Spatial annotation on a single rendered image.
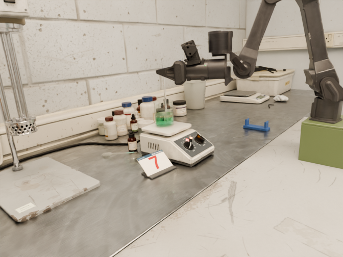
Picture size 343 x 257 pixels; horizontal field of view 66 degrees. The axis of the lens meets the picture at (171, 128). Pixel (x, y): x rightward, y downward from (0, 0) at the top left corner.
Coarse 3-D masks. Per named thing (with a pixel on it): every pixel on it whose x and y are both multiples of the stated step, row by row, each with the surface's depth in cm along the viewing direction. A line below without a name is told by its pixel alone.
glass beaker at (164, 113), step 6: (156, 102) 80; (162, 102) 85; (168, 102) 79; (156, 108) 81; (162, 108) 80; (168, 108) 80; (156, 114) 81; (162, 114) 80; (168, 114) 81; (156, 120) 82; (162, 120) 81; (168, 120) 81; (156, 126) 83; (162, 126) 82; (168, 126) 82
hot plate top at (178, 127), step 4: (152, 124) 86; (176, 124) 85; (180, 124) 85; (184, 124) 84; (188, 124) 84; (144, 128) 82; (148, 128) 82; (152, 128) 82; (156, 128) 82; (160, 128) 81; (164, 128) 81; (168, 128) 81; (172, 128) 81; (176, 128) 80; (180, 128) 80; (184, 128) 81; (152, 132) 80; (156, 132) 79; (160, 132) 78; (164, 132) 78; (168, 132) 77; (172, 132) 77; (176, 132) 78
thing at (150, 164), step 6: (156, 156) 75; (162, 156) 76; (144, 162) 72; (150, 162) 72; (156, 162) 73; (162, 162) 74; (168, 162) 75; (144, 168) 70; (150, 168) 71; (156, 168) 72
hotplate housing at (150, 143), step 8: (144, 136) 82; (152, 136) 80; (160, 136) 80; (168, 136) 79; (176, 136) 79; (144, 144) 83; (152, 144) 81; (160, 144) 79; (168, 144) 76; (176, 144) 75; (144, 152) 84; (152, 152) 82; (168, 152) 77; (176, 152) 75; (184, 152) 74; (208, 152) 79; (176, 160) 77; (184, 160) 74; (192, 160) 73; (200, 160) 77
